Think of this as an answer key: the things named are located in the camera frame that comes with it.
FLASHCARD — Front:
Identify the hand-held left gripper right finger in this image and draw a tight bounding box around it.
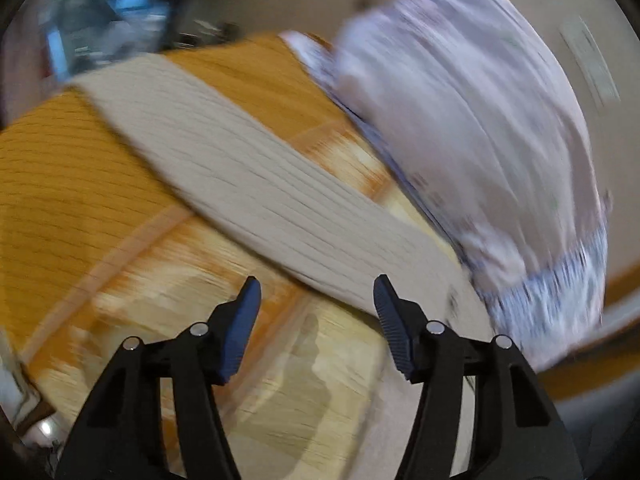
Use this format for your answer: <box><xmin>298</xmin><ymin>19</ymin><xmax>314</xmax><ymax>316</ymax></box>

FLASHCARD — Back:
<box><xmin>373</xmin><ymin>274</ymin><xmax>586</xmax><ymax>480</ymax></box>

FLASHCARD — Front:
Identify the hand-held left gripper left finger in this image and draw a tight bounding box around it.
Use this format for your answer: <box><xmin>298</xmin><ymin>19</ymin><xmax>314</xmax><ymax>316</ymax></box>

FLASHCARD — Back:
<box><xmin>54</xmin><ymin>276</ymin><xmax>262</xmax><ymax>480</ymax></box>

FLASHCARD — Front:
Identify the beige cable knit sweater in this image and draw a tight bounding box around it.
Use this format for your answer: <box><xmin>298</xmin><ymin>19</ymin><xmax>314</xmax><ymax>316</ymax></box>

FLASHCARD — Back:
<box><xmin>67</xmin><ymin>52</ymin><xmax>496</xmax><ymax>346</ymax></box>

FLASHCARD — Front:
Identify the pale blue floral pillow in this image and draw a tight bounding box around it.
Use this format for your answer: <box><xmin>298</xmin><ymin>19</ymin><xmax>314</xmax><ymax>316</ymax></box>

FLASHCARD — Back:
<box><xmin>475</xmin><ymin>225</ymin><xmax>613</xmax><ymax>368</ymax></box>

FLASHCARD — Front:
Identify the yellow orange patterned bed sheet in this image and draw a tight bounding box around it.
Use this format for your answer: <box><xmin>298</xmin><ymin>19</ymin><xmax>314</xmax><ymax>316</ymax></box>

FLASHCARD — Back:
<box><xmin>0</xmin><ymin>30</ymin><xmax>481</xmax><ymax>480</ymax></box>

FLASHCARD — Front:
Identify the pink floral pillow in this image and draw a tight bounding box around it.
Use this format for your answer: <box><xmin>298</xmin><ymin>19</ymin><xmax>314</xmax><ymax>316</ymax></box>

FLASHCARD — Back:
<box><xmin>280</xmin><ymin>0</ymin><xmax>608</xmax><ymax>301</ymax></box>

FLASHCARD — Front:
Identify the blurred blue object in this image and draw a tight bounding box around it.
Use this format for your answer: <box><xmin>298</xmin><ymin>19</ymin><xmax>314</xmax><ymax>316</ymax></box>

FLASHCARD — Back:
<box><xmin>37</xmin><ymin>0</ymin><xmax>188</xmax><ymax>78</ymax></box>

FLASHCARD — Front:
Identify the wooden bed frame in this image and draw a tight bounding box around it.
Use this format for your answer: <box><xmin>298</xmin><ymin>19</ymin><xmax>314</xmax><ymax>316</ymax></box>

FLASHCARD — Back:
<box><xmin>537</xmin><ymin>265</ymin><xmax>640</xmax><ymax>403</ymax></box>

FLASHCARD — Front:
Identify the white wall plate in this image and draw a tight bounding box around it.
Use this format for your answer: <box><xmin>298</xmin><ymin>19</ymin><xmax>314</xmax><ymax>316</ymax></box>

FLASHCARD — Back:
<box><xmin>559</xmin><ymin>15</ymin><xmax>622</xmax><ymax>113</ymax></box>

